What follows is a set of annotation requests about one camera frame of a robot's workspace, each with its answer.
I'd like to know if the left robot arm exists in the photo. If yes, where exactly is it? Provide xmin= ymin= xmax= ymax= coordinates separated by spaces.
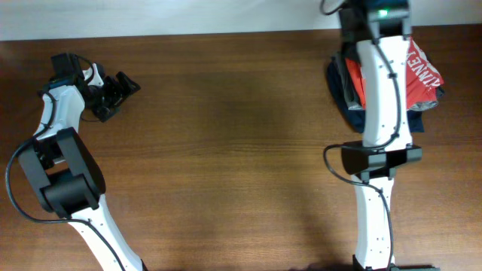
xmin=5 ymin=53 xmax=146 ymax=270

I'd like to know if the red folded t-shirt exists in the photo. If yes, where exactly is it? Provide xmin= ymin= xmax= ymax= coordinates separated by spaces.
xmin=344 ymin=38 xmax=444 ymax=111

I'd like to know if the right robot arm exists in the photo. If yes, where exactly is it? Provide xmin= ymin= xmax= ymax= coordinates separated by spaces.
xmin=339 ymin=1 xmax=423 ymax=270

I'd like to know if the navy folded shirt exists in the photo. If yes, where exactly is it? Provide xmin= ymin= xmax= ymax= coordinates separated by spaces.
xmin=325 ymin=60 xmax=425 ymax=134

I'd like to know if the grey folded shirt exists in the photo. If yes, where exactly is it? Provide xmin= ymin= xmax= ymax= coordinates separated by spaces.
xmin=330 ymin=48 xmax=440 ymax=112

